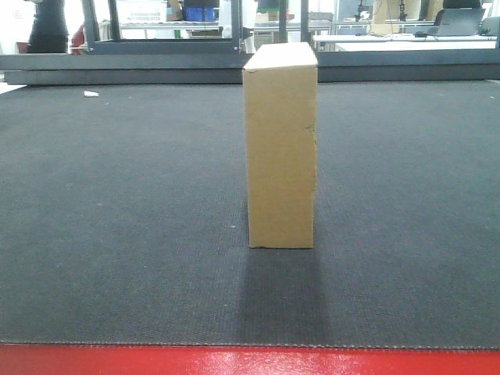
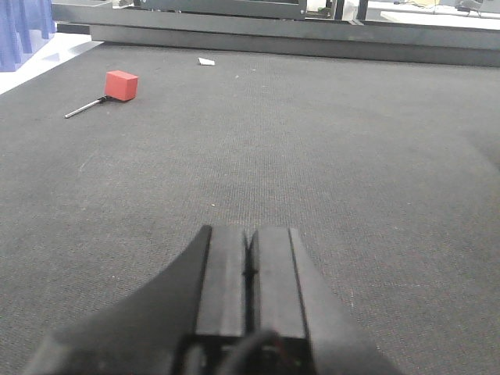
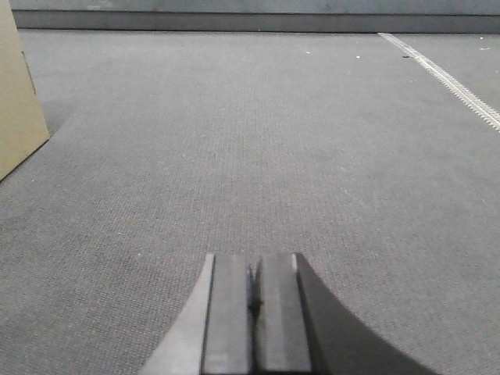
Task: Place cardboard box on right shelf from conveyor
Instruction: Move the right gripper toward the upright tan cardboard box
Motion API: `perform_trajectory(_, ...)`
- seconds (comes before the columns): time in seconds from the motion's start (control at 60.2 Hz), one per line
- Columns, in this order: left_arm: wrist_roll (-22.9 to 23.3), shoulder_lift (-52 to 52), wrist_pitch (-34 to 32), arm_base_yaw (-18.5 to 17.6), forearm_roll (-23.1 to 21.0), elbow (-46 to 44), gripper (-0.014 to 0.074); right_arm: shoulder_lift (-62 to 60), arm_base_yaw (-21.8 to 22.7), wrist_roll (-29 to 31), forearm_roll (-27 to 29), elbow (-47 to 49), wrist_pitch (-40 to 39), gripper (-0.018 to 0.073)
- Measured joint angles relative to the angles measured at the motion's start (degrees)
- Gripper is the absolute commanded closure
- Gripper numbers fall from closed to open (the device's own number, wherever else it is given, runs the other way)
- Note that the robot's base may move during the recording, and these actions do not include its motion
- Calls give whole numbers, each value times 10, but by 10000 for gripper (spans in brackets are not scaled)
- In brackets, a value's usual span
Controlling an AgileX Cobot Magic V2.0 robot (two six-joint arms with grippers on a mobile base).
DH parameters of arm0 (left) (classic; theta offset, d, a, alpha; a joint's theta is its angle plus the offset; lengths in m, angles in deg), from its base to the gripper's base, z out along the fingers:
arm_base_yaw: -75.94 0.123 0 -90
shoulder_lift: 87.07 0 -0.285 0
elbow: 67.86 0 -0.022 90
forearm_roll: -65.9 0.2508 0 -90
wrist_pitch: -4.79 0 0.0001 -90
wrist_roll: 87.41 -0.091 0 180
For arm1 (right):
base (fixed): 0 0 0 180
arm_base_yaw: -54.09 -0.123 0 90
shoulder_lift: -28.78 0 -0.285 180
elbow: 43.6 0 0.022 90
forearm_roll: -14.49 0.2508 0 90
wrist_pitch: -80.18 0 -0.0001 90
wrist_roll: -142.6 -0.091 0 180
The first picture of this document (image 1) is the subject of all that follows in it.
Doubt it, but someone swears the tall brown cardboard box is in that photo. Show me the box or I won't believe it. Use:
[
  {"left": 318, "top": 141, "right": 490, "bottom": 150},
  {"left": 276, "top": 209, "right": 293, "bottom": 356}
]
[{"left": 242, "top": 42, "right": 318, "bottom": 248}]

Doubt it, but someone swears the black conveyor belt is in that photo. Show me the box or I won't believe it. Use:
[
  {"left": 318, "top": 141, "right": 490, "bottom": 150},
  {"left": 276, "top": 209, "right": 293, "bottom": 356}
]
[{"left": 1, "top": 81, "right": 499, "bottom": 349}]

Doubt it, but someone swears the red conveyor front edge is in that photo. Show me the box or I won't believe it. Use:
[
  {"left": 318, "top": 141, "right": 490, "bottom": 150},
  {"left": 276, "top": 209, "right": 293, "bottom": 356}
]
[{"left": 1, "top": 345, "right": 499, "bottom": 374}]

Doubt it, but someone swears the white background table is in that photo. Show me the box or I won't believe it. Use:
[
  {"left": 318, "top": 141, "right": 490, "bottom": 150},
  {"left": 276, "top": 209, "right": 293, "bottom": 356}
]
[{"left": 312, "top": 34, "right": 499, "bottom": 52}]

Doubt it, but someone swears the person in black clothing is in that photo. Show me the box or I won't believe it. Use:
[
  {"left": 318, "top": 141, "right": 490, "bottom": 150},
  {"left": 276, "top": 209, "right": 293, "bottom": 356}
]
[{"left": 27, "top": 0, "right": 68, "bottom": 54}]

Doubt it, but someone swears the grey open laptop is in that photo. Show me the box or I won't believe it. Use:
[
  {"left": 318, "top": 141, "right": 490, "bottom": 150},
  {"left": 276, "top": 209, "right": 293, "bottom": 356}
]
[{"left": 426, "top": 8, "right": 484, "bottom": 37}]

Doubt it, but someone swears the dark metal frame structure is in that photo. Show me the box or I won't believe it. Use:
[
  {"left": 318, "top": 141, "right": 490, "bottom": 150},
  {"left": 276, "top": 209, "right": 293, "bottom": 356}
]
[{"left": 80, "top": 0, "right": 313, "bottom": 55}]

